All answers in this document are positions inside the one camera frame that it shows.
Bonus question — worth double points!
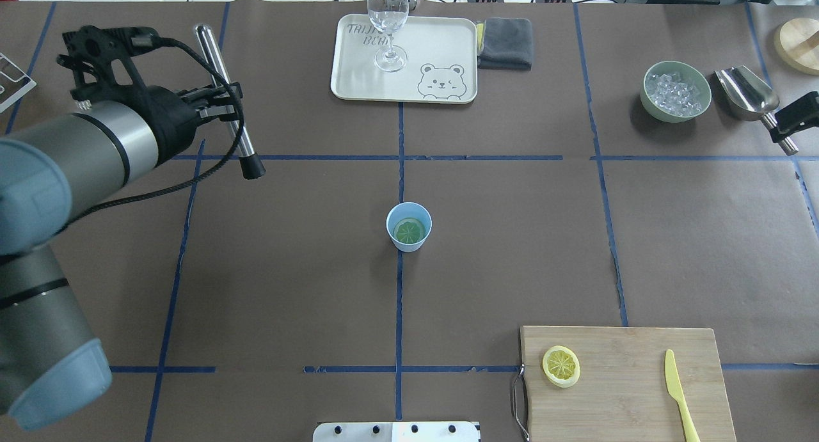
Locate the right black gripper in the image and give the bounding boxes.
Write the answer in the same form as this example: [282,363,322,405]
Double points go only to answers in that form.
[770,91,818,142]

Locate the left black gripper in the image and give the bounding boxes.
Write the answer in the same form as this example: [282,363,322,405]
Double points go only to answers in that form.
[56,26,244,168]

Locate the steel muddler with black tip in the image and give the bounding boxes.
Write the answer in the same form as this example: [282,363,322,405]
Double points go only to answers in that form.
[193,23,266,180]

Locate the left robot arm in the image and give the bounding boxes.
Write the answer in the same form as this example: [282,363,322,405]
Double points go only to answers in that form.
[1,24,245,431]

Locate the yellow lemon half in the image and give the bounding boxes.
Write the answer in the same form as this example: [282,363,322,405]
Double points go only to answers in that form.
[541,345,581,388]

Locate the light blue cup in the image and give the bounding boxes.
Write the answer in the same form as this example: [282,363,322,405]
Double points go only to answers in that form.
[385,202,433,253]

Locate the steel ice scoop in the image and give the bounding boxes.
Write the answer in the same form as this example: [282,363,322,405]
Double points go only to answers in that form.
[714,66,799,156]

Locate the green bowl of ice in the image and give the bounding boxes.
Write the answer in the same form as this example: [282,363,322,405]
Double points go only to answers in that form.
[639,61,713,123]

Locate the cream bear tray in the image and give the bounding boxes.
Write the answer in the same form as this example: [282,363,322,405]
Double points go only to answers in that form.
[330,14,479,104]

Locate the clear wine glass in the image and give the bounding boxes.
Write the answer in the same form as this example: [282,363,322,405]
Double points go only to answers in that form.
[367,0,410,73]

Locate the grey folded cloth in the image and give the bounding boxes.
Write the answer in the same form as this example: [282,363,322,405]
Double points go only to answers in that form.
[477,17,534,70]

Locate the wooden cutting board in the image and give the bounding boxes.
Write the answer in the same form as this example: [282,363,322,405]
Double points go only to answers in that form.
[520,326,736,441]

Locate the yellow sponge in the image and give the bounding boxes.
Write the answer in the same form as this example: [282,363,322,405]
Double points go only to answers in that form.
[475,20,486,55]

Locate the yellow plastic knife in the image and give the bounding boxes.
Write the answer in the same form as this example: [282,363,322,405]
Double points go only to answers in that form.
[664,349,700,441]

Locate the green lime slice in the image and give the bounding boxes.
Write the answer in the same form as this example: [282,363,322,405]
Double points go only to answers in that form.
[392,217,427,246]

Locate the white wire cup rack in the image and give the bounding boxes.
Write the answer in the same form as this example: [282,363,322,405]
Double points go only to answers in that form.
[0,53,37,113]

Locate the black braided cable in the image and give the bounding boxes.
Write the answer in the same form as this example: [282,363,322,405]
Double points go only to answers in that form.
[61,36,246,228]

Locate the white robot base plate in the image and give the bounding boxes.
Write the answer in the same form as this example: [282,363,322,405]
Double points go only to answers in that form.
[312,420,482,441]

